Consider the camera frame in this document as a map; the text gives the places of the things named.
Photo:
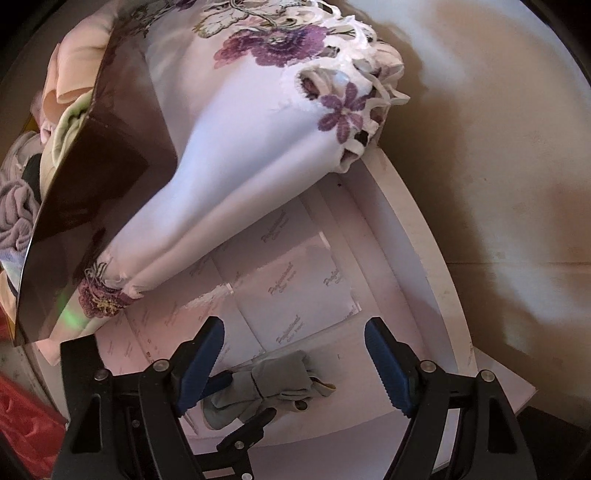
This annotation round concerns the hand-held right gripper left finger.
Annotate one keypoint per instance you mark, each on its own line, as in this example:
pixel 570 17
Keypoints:
pixel 198 374

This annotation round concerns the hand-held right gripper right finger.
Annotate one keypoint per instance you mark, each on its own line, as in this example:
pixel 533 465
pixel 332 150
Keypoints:
pixel 390 364

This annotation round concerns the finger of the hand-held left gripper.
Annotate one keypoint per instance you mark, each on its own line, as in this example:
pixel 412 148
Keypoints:
pixel 244 429
pixel 219 381

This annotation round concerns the grey cloth bundle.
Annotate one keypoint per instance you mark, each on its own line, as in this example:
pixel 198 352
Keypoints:
pixel 272 374

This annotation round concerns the grey nightstand drawer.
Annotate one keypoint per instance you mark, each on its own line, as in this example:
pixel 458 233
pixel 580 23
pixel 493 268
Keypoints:
pixel 415 277

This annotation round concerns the dark green sock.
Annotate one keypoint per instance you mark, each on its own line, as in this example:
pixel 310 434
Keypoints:
pixel 32 170

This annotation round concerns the cream cloth bundle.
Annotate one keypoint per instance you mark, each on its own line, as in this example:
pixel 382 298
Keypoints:
pixel 74 60

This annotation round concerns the red blanket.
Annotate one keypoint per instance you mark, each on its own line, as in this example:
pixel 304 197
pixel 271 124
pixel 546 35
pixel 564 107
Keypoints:
pixel 27 424

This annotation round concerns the pile of photo paper sheets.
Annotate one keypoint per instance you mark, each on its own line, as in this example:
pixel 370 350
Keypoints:
pixel 286 300

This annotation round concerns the white floral embroidered cloth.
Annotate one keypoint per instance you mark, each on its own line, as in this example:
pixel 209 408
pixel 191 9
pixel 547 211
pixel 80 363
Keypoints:
pixel 240 161

